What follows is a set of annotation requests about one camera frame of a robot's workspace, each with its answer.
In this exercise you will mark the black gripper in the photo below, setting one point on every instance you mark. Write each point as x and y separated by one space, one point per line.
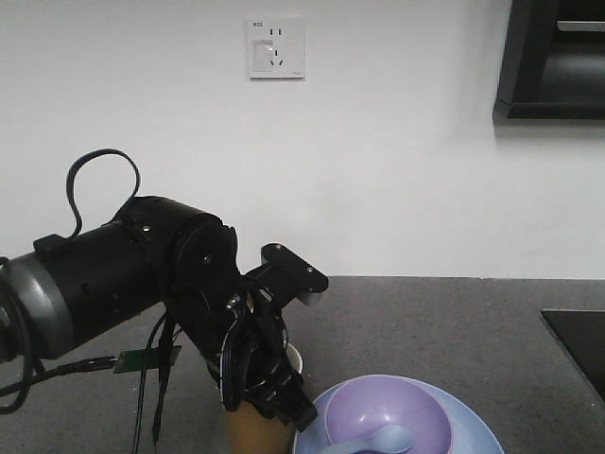
249 362

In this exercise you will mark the brown paper cup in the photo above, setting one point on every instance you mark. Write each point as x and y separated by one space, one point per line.
249 432

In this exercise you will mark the purple plastic bowl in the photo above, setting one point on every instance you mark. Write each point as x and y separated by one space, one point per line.
361 406

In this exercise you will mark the light blue plastic spoon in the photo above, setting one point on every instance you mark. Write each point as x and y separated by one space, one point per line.
388 439

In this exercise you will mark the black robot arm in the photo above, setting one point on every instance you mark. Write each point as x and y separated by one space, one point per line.
68 291

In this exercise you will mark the light blue plastic plate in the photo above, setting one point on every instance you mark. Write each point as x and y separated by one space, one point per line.
470 433

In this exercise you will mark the green circuit board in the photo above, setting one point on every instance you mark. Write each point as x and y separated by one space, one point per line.
131 361

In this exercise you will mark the black induction cooktop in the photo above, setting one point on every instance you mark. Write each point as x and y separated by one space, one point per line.
581 335

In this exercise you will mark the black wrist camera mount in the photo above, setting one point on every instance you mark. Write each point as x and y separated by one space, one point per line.
283 276

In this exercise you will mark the white wall power socket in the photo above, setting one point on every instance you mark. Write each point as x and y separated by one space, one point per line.
276 47

